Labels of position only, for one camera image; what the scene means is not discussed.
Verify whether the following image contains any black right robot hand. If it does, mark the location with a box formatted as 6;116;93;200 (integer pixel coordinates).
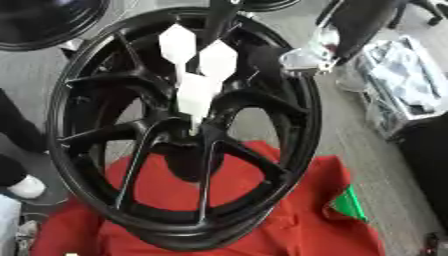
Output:
203;0;294;88

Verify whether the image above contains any person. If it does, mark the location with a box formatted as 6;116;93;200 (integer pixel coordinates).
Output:
0;87;49;200

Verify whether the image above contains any green sheet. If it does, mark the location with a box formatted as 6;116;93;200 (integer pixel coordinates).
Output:
327;184;371;223

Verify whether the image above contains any clear plastic bin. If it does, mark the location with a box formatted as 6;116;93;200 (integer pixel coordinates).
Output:
348;34;448;136

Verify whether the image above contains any black round wheel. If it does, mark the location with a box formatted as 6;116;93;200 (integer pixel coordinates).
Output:
0;0;112;53
238;0;303;13

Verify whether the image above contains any black spoked wheel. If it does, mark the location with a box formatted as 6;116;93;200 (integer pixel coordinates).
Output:
45;6;324;253

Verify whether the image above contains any black case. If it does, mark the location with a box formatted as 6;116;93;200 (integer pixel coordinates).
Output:
393;112;448;234

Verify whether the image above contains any black office chair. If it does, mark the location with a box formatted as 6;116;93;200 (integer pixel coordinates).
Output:
386;0;448;29

